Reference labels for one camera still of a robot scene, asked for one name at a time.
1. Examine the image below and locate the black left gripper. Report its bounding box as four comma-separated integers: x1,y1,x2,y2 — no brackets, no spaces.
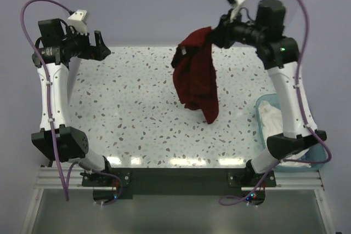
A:
62,26,111,61

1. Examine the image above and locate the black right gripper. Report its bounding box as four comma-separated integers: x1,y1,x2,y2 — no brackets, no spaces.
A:
203,8,264,49

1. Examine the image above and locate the dark red t-shirt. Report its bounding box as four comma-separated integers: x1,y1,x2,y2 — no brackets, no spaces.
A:
171,27,219,124

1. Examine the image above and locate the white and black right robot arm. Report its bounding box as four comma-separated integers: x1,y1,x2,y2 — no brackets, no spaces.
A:
210,0,327,186

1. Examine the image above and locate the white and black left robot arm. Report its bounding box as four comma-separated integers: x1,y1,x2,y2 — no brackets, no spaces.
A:
31,15,114,186

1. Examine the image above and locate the white crumpled t-shirt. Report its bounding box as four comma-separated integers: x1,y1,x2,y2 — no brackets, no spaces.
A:
258,100,311,168

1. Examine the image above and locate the translucent blue plastic basket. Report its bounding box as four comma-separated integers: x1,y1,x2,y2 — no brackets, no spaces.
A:
256,94,326,173

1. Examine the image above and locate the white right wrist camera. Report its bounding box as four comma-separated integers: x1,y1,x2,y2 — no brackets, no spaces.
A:
227,0,247,22

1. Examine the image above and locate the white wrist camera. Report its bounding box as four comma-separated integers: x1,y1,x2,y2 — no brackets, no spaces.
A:
227,0,247,22
67,10,88,35

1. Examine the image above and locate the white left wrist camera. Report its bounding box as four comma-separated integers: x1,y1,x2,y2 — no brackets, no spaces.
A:
67,10,88,35

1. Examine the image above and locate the aluminium extrusion rail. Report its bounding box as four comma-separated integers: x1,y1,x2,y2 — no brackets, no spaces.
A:
22,167,336,233

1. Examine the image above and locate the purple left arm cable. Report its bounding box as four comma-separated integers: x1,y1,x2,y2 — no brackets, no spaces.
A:
20,0,121,206

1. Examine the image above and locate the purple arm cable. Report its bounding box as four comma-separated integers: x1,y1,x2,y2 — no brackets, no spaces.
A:
20,0,121,206
218,0,332,207

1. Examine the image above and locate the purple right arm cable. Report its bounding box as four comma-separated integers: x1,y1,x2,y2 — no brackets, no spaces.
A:
218,0,332,207

